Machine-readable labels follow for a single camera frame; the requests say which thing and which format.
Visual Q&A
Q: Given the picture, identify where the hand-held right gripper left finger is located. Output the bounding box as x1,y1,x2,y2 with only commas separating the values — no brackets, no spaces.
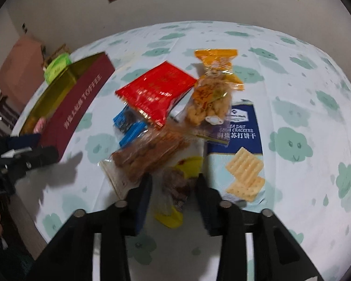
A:
29,173,153,281

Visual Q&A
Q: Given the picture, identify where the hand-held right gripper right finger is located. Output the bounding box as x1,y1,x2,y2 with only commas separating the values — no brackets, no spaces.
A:
194,173,325,281

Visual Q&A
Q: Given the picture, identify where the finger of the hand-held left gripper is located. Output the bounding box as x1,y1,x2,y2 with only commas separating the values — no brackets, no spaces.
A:
9,146,59,180
6,133,42,153

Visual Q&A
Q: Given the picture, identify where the yellow snack packet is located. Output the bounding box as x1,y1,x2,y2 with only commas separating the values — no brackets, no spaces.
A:
154,156,205,229

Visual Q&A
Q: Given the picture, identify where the clear brown snack packet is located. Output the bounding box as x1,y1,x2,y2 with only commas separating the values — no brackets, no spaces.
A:
101,123,194,201

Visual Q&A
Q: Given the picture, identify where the dark red candy box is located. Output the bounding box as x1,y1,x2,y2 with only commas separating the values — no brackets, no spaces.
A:
19,52,116,163

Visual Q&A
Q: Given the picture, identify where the blue white cracker packet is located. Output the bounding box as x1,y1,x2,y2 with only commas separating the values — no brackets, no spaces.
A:
206,100,266,210

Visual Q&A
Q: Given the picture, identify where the small blue snack packet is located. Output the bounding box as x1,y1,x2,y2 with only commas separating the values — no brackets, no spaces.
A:
113,105,148,148

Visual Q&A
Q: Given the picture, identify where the clear fried twist packet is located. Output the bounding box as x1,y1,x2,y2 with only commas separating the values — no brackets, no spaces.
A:
175,73,233,147

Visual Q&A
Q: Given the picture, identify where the red snack packet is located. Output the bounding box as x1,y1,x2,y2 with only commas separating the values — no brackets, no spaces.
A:
115,61,198,130

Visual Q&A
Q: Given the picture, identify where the pink wrapped candy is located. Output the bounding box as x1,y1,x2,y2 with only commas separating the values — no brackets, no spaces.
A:
32,117,49,135

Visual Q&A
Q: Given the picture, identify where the dark wooden chair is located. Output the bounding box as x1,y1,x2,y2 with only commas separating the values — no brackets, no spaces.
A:
0,94,21,138

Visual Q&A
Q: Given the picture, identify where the pink cardboard box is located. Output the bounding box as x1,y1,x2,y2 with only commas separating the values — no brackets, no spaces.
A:
0,33,46,106

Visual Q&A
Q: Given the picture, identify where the green tissue pack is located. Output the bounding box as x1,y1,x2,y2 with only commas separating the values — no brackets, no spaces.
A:
44,53,72,85

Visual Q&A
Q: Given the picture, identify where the bamboo chair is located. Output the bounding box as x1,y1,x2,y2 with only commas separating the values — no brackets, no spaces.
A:
47,44,68,63

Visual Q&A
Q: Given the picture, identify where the cloud print tablecloth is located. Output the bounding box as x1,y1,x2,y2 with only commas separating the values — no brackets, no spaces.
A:
10,20,351,281

